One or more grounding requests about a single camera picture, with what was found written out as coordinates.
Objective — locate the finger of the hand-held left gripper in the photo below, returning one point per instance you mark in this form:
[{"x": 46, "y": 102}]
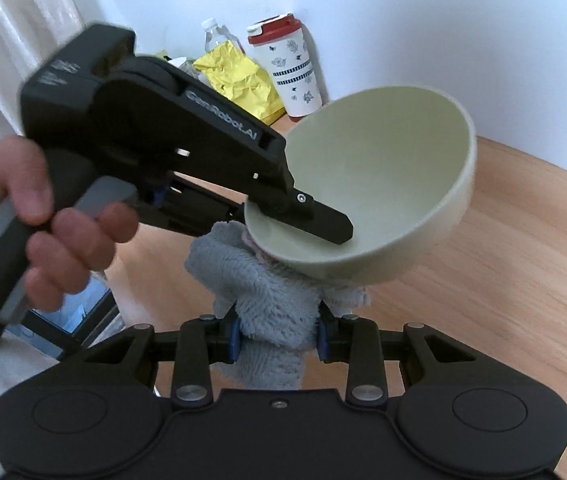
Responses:
[
  {"x": 323, "y": 222},
  {"x": 188, "y": 210}
]

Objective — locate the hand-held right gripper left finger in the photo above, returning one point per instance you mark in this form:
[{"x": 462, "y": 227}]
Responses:
[{"x": 233, "y": 342}]

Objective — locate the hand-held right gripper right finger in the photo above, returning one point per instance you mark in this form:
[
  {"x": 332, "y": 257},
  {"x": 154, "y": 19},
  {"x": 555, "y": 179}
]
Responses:
[{"x": 321, "y": 342}]

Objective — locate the grey fluffy cloth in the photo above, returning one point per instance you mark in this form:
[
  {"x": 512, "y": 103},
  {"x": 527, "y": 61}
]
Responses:
[{"x": 273, "y": 305}]

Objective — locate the pale green bowl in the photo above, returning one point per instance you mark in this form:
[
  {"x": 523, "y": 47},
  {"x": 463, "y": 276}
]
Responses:
[{"x": 388, "y": 175}]

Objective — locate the person's left hand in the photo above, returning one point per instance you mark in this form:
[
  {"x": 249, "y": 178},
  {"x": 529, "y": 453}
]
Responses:
[{"x": 8, "y": 175}]

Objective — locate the glass kettle with cream lid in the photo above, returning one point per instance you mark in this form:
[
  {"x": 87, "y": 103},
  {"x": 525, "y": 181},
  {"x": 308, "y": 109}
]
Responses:
[{"x": 183, "y": 66}]

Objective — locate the crumpled yellow bag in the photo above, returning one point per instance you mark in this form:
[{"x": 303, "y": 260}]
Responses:
[{"x": 243, "y": 80}]

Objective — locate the clear plastic water bottle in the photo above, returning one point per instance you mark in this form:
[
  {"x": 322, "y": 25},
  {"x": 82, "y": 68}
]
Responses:
[{"x": 218, "y": 37}]

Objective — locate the white curtain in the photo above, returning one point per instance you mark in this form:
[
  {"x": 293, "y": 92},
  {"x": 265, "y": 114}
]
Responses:
[{"x": 18, "y": 25}]

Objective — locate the black framed blue object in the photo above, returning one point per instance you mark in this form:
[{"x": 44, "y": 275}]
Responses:
[{"x": 78, "y": 317}]

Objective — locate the white tumbler with red lid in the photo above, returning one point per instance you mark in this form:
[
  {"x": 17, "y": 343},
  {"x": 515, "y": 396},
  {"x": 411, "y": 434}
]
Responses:
[{"x": 288, "y": 70}]

